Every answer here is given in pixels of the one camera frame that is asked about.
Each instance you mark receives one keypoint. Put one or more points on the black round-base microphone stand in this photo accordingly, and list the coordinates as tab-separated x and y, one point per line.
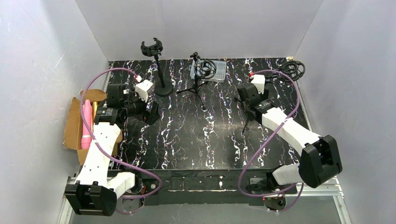
164	87

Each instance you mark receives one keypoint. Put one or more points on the pink microphone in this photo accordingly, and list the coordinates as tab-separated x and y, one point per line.
86	128

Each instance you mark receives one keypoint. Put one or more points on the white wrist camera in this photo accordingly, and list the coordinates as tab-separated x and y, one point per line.
259	82
144	89

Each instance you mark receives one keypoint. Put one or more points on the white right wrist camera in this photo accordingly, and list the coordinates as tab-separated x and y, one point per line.
259	82

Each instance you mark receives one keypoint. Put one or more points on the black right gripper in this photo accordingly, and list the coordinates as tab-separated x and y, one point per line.
250	112

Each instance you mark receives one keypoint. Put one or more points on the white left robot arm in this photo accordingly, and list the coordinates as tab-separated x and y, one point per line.
93	129

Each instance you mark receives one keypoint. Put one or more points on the brown cardboard box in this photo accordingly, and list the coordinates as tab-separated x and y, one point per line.
74	126

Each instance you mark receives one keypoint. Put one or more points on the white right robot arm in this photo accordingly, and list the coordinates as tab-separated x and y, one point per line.
319	155

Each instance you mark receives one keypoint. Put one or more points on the black tripod microphone stand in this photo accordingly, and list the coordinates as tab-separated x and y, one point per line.
198	83
293	69

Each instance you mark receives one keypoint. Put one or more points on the clear plastic organizer box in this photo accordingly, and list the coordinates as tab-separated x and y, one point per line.
208	70

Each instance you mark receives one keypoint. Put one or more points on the gold microphone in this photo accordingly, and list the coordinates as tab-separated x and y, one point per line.
94	107

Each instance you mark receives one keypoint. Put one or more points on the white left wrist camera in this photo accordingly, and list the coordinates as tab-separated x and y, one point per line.
144	89

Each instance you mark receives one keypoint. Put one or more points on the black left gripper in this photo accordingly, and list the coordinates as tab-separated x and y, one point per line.
151	112

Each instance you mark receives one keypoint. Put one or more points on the aluminium frame rail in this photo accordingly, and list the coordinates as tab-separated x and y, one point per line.
330	189

